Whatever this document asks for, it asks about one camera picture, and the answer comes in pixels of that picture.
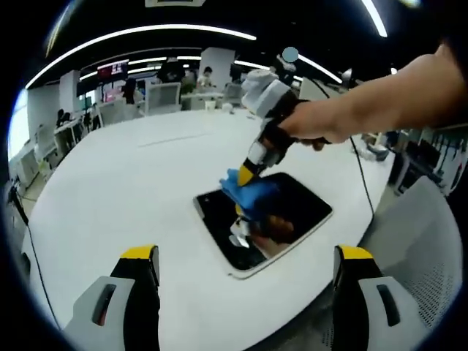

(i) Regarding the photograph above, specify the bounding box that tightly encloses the black floor cable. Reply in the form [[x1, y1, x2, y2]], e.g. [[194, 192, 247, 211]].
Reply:
[[23, 222, 61, 330]]

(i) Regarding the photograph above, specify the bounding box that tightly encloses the blue cleaning cloth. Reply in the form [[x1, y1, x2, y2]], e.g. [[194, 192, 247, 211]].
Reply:
[[218, 167, 282, 224]]

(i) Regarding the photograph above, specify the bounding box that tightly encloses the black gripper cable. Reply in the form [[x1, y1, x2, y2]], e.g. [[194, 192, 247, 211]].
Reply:
[[349, 135, 376, 217]]

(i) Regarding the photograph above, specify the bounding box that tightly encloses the white mesh chair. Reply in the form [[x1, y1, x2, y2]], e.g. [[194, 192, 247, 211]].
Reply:
[[360, 175, 464, 332]]

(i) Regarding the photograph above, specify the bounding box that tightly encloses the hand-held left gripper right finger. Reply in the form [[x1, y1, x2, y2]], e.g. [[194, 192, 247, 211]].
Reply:
[[332, 244, 429, 351]]

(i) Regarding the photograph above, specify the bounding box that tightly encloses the white partition board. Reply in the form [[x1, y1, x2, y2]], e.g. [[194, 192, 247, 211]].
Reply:
[[300, 77, 347, 105]]

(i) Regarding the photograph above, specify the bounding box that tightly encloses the long ceiling light strip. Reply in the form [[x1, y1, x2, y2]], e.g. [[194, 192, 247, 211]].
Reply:
[[27, 24, 257, 88]]

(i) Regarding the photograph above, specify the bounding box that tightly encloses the ceiling air vent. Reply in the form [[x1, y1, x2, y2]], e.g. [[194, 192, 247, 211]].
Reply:
[[145, 0, 205, 8]]

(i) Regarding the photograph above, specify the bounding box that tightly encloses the black tripod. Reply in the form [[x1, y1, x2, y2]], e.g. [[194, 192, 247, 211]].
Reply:
[[9, 186, 30, 226]]

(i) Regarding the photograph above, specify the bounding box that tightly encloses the red wall screen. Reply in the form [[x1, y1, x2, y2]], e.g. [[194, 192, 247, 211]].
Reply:
[[97, 61, 129, 80]]

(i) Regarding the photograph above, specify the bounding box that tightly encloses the person's right hand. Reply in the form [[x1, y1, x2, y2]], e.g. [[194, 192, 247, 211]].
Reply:
[[276, 98, 352, 151]]

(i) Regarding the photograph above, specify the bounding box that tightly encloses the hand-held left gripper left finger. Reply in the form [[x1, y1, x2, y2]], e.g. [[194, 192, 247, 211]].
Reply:
[[61, 244, 162, 351]]

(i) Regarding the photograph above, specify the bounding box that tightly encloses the short ceiling light strip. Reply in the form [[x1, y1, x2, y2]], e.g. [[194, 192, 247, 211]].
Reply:
[[360, 0, 388, 37]]

